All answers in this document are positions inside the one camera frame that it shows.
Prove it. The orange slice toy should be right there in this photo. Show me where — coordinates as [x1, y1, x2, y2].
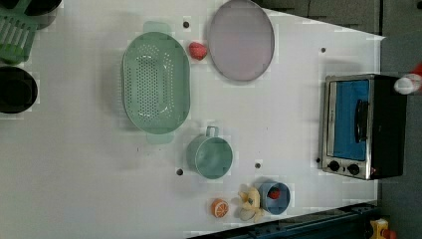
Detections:
[211, 198, 229, 218]

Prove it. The black toaster oven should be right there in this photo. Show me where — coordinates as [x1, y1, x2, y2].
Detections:
[321, 74, 407, 180]

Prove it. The pink round plate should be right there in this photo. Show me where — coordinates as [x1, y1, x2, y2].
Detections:
[207, 0, 275, 81]

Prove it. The black bowl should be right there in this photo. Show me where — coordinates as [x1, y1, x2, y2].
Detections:
[0, 67, 38, 115]

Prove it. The yellow peeled banana toy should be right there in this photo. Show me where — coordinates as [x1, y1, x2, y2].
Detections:
[238, 187, 264, 223]

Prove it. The green perforated colander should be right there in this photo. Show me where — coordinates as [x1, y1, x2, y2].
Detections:
[121, 21, 190, 144]

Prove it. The small strawberry in bowl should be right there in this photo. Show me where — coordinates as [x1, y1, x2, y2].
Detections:
[267, 187, 281, 199]

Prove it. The red ketchup bottle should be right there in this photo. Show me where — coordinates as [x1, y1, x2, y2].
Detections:
[394, 64, 422, 95]

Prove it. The red toy strawberry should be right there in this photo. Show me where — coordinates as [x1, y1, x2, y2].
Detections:
[188, 42, 207, 61]

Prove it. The yellow orange toy object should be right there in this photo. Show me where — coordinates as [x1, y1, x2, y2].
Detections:
[369, 218, 397, 239]

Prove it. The green dish rack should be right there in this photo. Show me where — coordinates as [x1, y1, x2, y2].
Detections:
[0, 0, 39, 65]

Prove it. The blue bowl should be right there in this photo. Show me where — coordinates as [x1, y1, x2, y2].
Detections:
[259, 180, 291, 215]

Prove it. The green mug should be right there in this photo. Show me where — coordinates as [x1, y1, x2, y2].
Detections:
[186, 125, 233, 179]

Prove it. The black round container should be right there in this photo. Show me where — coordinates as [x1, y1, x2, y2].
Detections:
[25, 0, 63, 30]

